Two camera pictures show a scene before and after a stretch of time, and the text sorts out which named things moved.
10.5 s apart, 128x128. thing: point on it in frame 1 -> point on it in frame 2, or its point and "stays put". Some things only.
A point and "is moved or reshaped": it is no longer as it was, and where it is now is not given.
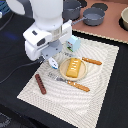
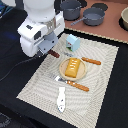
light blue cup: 73,43 stays put
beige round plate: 81,72 stays put
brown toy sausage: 40,84 is moved or reshaped
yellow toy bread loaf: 73,67 stays put
